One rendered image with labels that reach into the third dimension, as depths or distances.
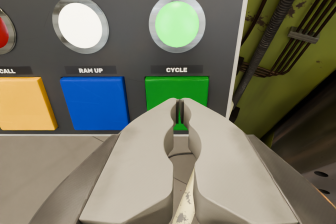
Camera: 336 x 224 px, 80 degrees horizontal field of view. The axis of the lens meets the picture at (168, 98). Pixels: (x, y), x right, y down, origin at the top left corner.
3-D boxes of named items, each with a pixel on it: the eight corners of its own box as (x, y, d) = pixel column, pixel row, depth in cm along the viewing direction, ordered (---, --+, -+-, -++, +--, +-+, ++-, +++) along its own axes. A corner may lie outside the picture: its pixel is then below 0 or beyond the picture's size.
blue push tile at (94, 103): (129, 130, 27) (122, 79, 24) (73, 131, 27) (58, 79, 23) (131, 122, 29) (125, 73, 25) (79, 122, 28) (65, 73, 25)
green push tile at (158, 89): (204, 131, 26) (210, 78, 23) (148, 131, 27) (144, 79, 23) (203, 123, 28) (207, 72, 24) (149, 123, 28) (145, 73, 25)
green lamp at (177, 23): (190, 57, 21) (194, 23, 18) (151, 44, 22) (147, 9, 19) (201, 38, 23) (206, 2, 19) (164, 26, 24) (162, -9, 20)
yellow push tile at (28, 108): (55, 130, 27) (37, 79, 23) (1, 130, 27) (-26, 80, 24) (61, 122, 29) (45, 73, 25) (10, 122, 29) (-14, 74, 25)
